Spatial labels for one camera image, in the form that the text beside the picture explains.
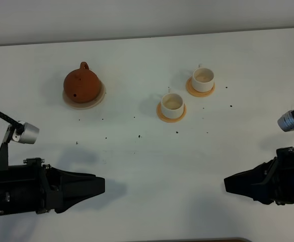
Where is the beige round teapot coaster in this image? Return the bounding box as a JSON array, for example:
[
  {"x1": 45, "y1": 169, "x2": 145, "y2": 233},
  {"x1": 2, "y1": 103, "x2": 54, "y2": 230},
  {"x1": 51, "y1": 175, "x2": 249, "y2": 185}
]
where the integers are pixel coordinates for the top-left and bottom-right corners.
[{"x1": 62, "y1": 83, "x2": 106, "y2": 110}]

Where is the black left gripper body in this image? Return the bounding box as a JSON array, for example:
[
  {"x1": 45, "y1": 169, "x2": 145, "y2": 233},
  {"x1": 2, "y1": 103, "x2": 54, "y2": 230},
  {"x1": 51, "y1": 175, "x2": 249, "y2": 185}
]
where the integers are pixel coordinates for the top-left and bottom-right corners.
[{"x1": 0, "y1": 158, "x2": 63, "y2": 216}]

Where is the far white teacup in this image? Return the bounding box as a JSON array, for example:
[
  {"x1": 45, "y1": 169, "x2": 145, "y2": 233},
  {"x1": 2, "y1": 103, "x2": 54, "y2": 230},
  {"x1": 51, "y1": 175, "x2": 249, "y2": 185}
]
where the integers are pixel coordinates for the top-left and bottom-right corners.
[{"x1": 191, "y1": 65, "x2": 214, "y2": 93}]

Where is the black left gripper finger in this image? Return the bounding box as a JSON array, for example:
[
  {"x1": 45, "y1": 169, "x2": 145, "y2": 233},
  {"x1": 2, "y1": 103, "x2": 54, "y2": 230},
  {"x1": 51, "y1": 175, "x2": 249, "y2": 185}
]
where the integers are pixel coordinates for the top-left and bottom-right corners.
[{"x1": 48, "y1": 168, "x2": 105, "y2": 213}]

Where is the white teacup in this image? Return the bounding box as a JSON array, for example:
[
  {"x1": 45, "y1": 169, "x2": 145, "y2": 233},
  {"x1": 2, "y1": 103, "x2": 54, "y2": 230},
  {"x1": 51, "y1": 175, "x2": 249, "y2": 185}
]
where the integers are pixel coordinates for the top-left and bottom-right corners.
[
  {"x1": 161, "y1": 89, "x2": 184, "y2": 119},
  {"x1": 191, "y1": 65, "x2": 214, "y2": 93}
]

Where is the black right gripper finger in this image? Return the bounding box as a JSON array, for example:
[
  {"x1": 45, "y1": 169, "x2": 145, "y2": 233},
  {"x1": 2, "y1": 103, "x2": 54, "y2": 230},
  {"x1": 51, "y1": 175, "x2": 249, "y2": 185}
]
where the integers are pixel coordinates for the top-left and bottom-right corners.
[{"x1": 224, "y1": 160, "x2": 274, "y2": 201}]

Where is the far orange cup coaster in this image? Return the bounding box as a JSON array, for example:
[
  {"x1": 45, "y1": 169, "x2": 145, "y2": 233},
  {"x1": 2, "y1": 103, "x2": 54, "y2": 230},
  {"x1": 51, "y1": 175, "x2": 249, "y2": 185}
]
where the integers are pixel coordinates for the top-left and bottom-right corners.
[{"x1": 185, "y1": 77, "x2": 215, "y2": 97}]

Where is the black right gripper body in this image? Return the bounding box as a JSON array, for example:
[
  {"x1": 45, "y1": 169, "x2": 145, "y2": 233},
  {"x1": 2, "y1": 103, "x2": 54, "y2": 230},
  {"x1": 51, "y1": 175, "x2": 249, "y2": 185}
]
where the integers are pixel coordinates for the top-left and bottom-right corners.
[{"x1": 250, "y1": 147, "x2": 294, "y2": 205}]

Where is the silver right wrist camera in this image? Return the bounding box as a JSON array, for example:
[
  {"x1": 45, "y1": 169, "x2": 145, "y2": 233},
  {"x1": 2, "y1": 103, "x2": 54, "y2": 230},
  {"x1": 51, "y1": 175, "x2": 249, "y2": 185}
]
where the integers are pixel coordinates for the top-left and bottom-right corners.
[{"x1": 277, "y1": 110, "x2": 294, "y2": 132}]

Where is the near orange cup coaster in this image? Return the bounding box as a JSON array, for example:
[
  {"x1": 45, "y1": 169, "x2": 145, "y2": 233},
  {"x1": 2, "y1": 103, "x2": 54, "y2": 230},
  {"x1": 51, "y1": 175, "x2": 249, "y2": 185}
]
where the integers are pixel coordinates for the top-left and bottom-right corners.
[{"x1": 157, "y1": 103, "x2": 187, "y2": 123}]

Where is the near white teacup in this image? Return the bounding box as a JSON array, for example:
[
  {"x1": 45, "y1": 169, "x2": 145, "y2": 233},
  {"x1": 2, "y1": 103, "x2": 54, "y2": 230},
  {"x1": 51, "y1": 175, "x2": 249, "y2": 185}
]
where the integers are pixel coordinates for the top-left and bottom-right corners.
[{"x1": 161, "y1": 89, "x2": 184, "y2": 119}]

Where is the orange cup coaster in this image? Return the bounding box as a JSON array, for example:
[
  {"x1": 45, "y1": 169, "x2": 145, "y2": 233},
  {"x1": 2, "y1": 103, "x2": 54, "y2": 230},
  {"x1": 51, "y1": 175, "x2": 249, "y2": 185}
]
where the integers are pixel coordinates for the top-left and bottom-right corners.
[
  {"x1": 185, "y1": 77, "x2": 215, "y2": 97},
  {"x1": 157, "y1": 103, "x2": 187, "y2": 123}
]

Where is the brown clay teapot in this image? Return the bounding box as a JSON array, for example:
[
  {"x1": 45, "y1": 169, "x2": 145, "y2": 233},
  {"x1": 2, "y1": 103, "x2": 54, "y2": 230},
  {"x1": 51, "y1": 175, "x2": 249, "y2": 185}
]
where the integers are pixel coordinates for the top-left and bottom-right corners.
[{"x1": 63, "y1": 62, "x2": 102, "y2": 103}]

